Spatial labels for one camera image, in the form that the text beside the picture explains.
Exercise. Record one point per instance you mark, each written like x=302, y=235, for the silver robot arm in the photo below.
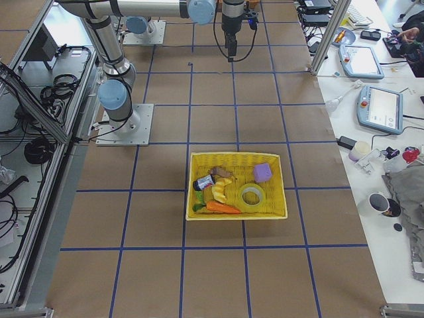
x=115, y=93
x=140, y=25

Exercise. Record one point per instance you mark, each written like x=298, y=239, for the teach pendant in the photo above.
x=360, y=62
x=380, y=109

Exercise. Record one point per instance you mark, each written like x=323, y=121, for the blue bowl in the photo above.
x=343, y=36

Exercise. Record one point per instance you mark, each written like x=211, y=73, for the small dark jar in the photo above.
x=202, y=183

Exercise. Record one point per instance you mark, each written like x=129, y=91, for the yellow tape roll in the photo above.
x=251, y=197

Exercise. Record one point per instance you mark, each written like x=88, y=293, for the grey cloth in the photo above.
x=406, y=188

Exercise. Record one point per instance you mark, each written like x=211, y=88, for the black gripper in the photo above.
x=229, y=22

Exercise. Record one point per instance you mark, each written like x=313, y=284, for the brown toy animal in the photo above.
x=219, y=171

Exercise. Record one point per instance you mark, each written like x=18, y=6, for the red toy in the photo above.
x=410, y=154

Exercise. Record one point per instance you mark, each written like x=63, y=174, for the green toy leaf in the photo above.
x=199, y=201

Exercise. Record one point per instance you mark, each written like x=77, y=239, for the lavender white cup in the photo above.
x=359, y=150

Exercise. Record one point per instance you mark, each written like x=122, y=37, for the yellow plastic basket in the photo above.
x=235, y=185

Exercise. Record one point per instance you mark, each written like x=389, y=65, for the upper teach pendant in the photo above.
x=360, y=62

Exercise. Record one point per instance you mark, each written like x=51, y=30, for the lower teach pendant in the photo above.
x=380, y=109

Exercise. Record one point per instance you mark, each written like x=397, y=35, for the peeled toy banana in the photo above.
x=218, y=189

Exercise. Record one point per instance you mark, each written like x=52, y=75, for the black power adapter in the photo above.
x=346, y=142

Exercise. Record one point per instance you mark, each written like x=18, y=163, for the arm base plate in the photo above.
x=157, y=38
x=136, y=130

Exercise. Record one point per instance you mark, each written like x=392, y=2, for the aluminium frame post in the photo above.
x=339, y=12

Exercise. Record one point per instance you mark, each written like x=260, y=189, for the white light bulb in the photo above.
x=332, y=105

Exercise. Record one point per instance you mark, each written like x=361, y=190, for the purple cube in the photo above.
x=262, y=173

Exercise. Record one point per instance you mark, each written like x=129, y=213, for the toy carrot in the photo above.
x=218, y=207

